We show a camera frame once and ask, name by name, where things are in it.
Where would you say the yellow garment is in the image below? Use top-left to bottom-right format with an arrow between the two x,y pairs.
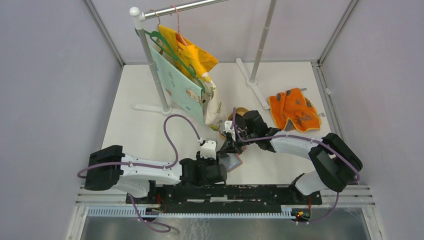
158,25 -> 218,83

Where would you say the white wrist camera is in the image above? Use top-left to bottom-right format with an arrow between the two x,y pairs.
224,120 -> 236,141
200,138 -> 217,160

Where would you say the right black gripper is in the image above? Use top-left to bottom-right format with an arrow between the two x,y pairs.
219,130 -> 257,156

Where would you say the orange patterned cloth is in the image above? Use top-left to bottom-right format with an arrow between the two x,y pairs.
267,88 -> 322,133

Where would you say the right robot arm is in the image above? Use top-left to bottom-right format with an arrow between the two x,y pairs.
219,110 -> 363,204

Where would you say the yellow oval tray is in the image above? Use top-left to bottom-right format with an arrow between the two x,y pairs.
227,107 -> 249,121

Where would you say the pink clothes hanger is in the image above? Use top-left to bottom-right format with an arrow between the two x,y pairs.
170,4 -> 188,46

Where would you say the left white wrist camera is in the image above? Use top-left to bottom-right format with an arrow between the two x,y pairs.
200,138 -> 217,160

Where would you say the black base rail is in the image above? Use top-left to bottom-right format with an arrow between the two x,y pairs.
125,184 -> 323,214

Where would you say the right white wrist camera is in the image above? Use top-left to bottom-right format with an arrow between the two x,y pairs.
224,120 -> 236,141

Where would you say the cream printed garment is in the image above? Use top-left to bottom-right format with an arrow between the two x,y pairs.
200,72 -> 228,132

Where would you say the light green printed garment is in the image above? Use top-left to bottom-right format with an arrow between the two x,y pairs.
150,46 -> 208,124

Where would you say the green clothes hanger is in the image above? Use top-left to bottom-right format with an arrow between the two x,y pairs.
144,30 -> 206,93

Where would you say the white perforated cable tray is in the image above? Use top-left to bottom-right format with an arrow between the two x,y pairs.
87,206 -> 295,220

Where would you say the white metal clothes rack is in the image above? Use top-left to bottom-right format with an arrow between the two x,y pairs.
129,0 -> 277,116

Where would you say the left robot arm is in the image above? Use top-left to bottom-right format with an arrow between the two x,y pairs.
84,145 -> 227,204

